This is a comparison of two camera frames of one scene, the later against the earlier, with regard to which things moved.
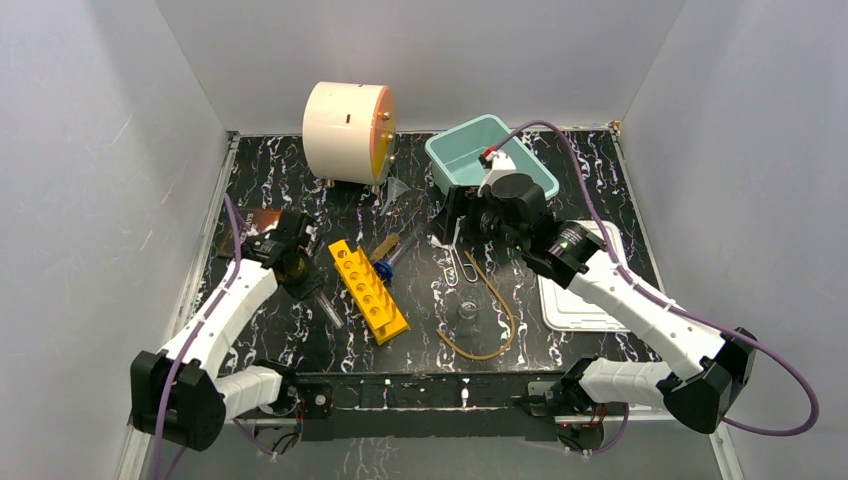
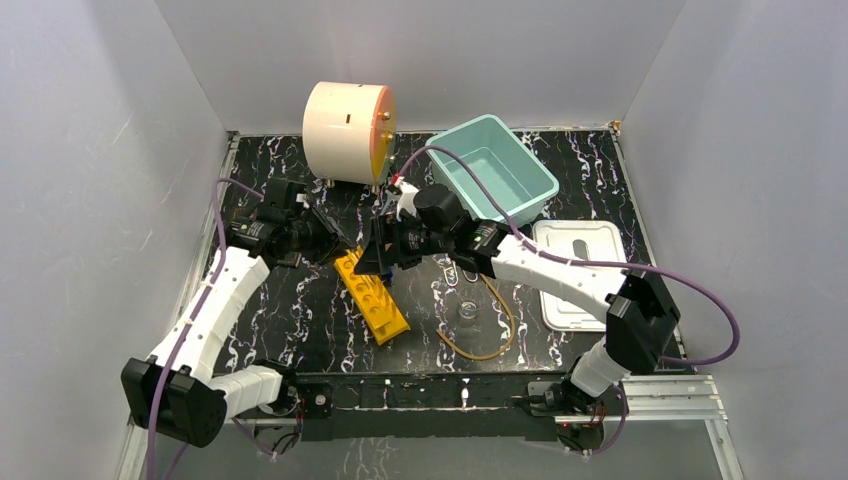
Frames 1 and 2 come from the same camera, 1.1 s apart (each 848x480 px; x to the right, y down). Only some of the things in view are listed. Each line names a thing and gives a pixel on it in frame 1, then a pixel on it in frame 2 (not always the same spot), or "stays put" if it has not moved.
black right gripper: x=462 y=202 → x=374 y=260
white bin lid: x=564 y=309 stays put
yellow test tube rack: x=367 y=292 stays put
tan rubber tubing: x=461 y=352 stays put
